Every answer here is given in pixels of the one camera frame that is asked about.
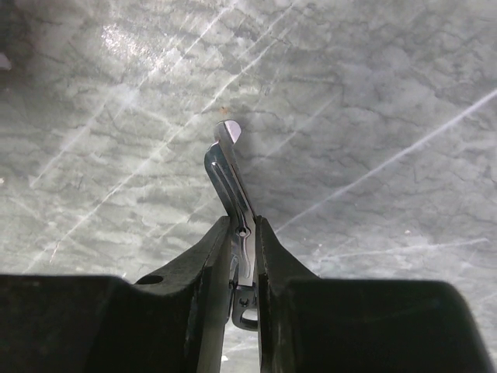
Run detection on black handled scissors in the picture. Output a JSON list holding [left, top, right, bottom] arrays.
[[204, 120, 258, 332]]

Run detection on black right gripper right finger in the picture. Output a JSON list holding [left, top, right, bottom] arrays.
[[255, 216, 318, 372]]

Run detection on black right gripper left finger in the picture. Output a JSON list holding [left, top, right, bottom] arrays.
[[134, 217, 231, 372]]

